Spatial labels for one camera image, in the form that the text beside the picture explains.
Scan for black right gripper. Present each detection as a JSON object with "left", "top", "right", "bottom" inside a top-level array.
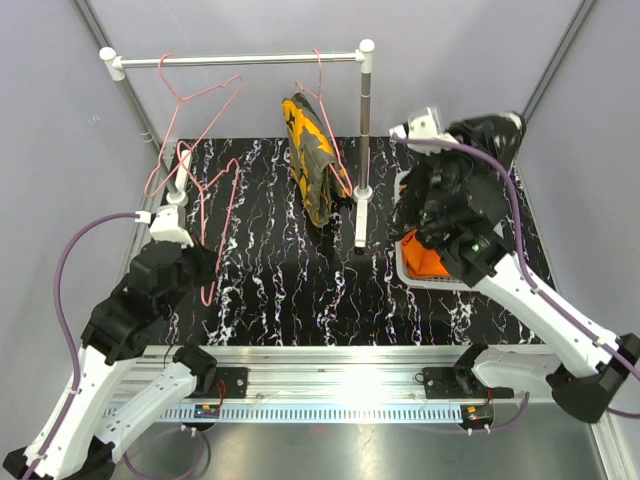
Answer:
[{"left": 421, "top": 122, "right": 501, "bottom": 231}]

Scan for orange trousers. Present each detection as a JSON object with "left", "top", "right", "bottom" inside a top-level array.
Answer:
[{"left": 401, "top": 230, "right": 450, "bottom": 280}]

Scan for pink wire hanger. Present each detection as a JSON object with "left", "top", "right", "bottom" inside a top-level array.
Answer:
[
  {"left": 295, "top": 49, "right": 354, "bottom": 198},
  {"left": 178, "top": 142, "right": 242, "bottom": 306},
  {"left": 144, "top": 53, "right": 244, "bottom": 199}
]

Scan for black and white trousers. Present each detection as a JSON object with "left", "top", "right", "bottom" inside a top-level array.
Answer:
[{"left": 387, "top": 112, "right": 526, "bottom": 249}]

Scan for yellow and grey camouflage trousers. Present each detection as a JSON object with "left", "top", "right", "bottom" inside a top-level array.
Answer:
[{"left": 281, "top": 92, "right": 353, "bottom": 228}]

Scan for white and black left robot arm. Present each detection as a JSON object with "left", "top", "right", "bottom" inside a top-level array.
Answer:
[{"left": 3, "top": 241, "right": 217, "bottom": 479}]

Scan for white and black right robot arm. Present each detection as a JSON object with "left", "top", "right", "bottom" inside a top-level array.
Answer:
[{"left": 388, "top": 152, "right": 639, "bottom": 424}]

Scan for black marble pattern mat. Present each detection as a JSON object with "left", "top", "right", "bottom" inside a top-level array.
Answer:
[{"left": 151, "top": 137, "right": 536, "bottom": 346}]

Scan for white plastic basket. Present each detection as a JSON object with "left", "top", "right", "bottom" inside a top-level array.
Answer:
[{"left": 394, "top": 171, "right": 471, "bottom": 293}]

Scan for metal clothes rack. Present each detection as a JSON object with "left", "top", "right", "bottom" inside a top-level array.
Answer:
[{"left": 98, "top": 38, "right": 376, "bottom": 254}]

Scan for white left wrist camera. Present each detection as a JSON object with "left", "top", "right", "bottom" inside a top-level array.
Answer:
[{"left": 135, "top": 204, "right": 194, "bottom": 249}]

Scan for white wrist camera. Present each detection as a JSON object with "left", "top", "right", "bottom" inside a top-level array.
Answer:
[
  {"left": 135, "top": 204, "right": 194, "bottom": 249},
  {"left": 389, "top": 106, "right": 444, "bottom": 140}
]

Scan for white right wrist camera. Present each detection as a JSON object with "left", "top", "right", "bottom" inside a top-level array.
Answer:
[{"left": 389, "top": 106, "right": 444, "bottom": 140}]

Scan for aluminium mounting rail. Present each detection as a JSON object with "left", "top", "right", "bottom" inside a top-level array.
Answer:
[{"left": 98, "top": 345, "right": 560, "bottom": 424}]

